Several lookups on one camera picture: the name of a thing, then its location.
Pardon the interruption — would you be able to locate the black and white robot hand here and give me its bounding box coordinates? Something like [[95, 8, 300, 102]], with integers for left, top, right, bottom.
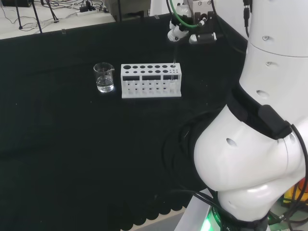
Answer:
[[167, 0, 218, 45]]

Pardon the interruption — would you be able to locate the black bench cloth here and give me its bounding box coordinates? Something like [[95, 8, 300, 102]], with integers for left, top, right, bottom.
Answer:
[[0, 13, 249, 231]]

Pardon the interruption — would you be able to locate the black tripod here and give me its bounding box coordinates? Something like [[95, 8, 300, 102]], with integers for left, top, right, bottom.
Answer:
[[13, 0, 59, 34]]

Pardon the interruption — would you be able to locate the white test tube rack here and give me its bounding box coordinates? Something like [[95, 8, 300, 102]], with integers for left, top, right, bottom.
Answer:
[[120, 63, 182, 100]]

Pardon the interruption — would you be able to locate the grey cabinet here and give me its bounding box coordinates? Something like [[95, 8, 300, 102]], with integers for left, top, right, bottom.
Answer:
[[104, 0, 153, 23]]

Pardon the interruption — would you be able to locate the green cable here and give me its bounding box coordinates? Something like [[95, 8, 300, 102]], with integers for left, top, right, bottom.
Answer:
[[167, 0, 206, 31]]

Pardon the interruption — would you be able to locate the white power strip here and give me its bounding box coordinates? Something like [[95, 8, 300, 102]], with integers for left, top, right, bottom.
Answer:
[[76, 9, 97, 16]]

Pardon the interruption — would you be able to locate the clear glass rod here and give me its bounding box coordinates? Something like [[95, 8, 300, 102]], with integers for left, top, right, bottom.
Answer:
[[171, 39, 180, 83]]

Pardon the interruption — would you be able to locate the glass beaker with water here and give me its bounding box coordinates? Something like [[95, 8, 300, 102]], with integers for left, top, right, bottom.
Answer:
[[93, 62, 115, 93]]

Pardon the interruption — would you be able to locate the yellow stop button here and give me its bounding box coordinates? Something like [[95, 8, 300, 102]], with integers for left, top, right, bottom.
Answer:
[[282, 178, 308, 205]]

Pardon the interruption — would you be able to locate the black cable bundle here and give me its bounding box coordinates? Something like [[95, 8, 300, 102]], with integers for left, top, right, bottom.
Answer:
[[162, 112, 218, 208]]

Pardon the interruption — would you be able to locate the black computer case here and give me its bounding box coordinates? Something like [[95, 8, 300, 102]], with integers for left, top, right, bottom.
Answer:
[[0, 0, 33, 8]]

